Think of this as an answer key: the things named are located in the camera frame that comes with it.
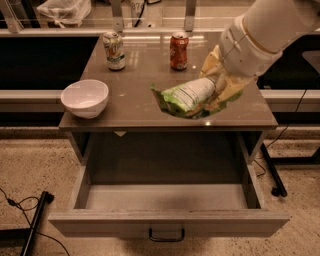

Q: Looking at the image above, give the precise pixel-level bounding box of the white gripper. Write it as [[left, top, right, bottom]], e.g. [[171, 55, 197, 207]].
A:
[[199, 16, 282, 102]]

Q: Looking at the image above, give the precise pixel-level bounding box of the green rice chip bag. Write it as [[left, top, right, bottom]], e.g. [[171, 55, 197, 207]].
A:
[[151, 75, 232, 119]]

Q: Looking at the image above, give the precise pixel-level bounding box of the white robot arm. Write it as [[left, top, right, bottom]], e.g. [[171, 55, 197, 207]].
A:
[[200, 0, 320, 82]]

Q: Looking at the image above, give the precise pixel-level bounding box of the open grey top drawer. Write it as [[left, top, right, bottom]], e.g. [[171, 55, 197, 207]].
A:
[[49, 160, 289, 239]]

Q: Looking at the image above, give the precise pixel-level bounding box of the white plastic bag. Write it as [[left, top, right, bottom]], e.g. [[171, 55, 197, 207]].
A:
[[37, 0, 91, 28]]

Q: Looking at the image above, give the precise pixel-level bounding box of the orange soda can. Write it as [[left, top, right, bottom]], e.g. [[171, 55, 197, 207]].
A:
[[170, 32, 189, 70]]

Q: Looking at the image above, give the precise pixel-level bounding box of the grey cabinet table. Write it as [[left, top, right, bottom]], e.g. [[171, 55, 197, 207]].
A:
[[58, 31, 279, 188]]

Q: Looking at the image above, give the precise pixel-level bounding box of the green white soda can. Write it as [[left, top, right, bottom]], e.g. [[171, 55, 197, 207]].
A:
[[103, 32, 126, 71]]

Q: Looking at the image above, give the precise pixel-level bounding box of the black floor stand leg right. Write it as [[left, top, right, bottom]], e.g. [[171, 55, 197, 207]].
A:
[[260, 144, 287, 197]]

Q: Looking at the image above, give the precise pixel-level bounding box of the black floor stand leg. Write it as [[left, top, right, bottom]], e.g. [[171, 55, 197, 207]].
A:
[[20, 191, 54, 256], [260, 144, 287, 197]]

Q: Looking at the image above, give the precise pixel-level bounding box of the white bowl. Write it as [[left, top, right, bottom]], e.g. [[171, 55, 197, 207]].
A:
[[61, 79, 109, 119]]

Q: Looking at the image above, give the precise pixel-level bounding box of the black floor stand leg left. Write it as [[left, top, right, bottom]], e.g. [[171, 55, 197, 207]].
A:
[[20, 191, 54, 256]]

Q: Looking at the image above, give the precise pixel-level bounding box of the black floor cable right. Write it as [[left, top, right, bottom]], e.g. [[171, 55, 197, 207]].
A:
[[253, 89, 308, 178]]

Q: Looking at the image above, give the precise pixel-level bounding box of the black floor cable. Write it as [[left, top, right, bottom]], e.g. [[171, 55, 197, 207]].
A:
[[0, 187, 71, 256], [253, 89, 308, 178]]

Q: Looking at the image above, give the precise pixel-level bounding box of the black drawer handle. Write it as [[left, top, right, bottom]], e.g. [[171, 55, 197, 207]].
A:
[[148, 228, 185, 243]]

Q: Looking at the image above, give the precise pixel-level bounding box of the black floor cable left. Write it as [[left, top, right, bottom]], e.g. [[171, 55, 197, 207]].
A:
[[0, 187, 71, 256]]

